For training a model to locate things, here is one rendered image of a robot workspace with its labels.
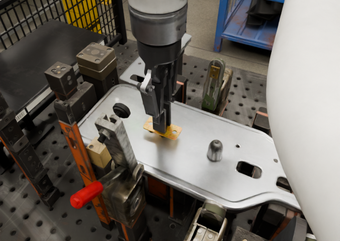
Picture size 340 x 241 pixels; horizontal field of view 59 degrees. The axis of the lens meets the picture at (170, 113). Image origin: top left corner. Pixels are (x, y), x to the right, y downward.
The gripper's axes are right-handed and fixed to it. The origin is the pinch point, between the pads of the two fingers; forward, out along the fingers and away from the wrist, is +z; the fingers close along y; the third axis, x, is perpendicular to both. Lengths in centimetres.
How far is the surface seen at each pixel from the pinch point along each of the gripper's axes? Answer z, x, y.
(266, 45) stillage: 88, 0, 173
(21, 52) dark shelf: 3.3, 48.7, 6.4
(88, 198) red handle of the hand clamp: -7.4, -1.2, -24.8
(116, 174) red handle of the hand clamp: -3.1, -0.7, -17.7
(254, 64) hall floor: 107, 5, 170
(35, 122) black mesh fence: 36, 56, 5
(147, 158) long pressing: 6.4, -0.3, -7.2
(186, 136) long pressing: 6.4, -5.1, 2.1
